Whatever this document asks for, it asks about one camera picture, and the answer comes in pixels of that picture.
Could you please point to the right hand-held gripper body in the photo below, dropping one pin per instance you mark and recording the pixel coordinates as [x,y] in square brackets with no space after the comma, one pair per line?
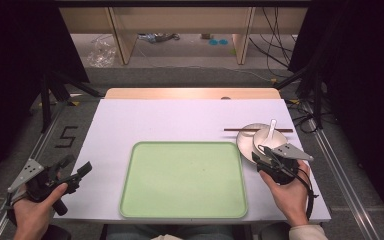
[285,165]

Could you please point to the light green tray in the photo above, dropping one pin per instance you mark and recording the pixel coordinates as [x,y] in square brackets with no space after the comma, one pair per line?
[184,180]

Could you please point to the person's left hand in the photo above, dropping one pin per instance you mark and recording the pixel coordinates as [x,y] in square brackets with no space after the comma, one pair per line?
[36,216]

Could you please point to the blue round items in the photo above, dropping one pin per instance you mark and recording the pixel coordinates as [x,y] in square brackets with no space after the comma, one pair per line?
[218,42]

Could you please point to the wooden table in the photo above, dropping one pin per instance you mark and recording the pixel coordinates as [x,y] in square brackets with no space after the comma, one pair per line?
[180,93]

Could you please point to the black metal stand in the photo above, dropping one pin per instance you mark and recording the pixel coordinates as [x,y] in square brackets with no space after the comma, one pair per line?
[313,86]
[51,90]

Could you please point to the person's right hand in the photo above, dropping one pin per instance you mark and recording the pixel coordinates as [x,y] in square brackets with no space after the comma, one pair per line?
[288,200]

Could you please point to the person's legs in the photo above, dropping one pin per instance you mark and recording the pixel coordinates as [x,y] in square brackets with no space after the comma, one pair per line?
[166,230]

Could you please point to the aluminium floor rail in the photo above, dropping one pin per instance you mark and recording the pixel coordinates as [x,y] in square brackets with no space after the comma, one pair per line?
[343,180]
[43,143]

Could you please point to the wooden shelf unit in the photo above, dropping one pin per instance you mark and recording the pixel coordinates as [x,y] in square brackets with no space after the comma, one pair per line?
[180,20]

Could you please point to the black curtain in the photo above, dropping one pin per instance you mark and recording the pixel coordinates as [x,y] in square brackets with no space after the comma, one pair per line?
[363,83]
[10,66]

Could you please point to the brown chopstick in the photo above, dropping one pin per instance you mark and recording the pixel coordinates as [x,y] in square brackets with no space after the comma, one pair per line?
[235,129]

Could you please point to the white spoon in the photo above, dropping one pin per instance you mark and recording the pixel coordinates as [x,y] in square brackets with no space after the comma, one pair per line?
[272,128]

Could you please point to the white table cover board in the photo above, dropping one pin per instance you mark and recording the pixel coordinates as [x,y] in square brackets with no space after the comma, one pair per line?
[166,120]

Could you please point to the white bowl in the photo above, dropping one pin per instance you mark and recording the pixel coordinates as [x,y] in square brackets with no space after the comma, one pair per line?
[266,138]
[245,143]

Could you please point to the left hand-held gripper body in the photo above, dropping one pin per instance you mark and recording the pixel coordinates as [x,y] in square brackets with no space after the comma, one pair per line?
[36,186]

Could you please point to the clear plastic bag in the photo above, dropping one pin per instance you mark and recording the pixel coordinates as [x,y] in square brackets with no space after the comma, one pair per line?
[101,53]

